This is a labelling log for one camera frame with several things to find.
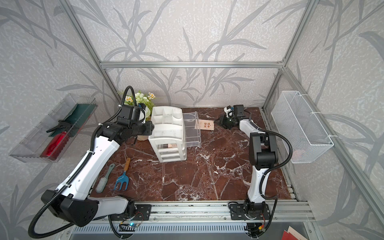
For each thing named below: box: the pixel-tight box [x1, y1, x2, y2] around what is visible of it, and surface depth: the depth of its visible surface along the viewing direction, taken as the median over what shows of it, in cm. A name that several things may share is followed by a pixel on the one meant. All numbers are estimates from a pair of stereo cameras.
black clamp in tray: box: [46, 120, 79, 138], surface depth 66 cm
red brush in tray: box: [40, 131, 70, 160], surface depth 60 cm
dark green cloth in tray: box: [48, 103, 98, 137], surface depth 71 cm
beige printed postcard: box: [198, 119, 215, 131], surface depth 111 cm
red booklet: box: [281, 225, 308, 240], surface depth 69 cm
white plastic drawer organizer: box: [148, 106, 187, 163], surface depth 85 cm
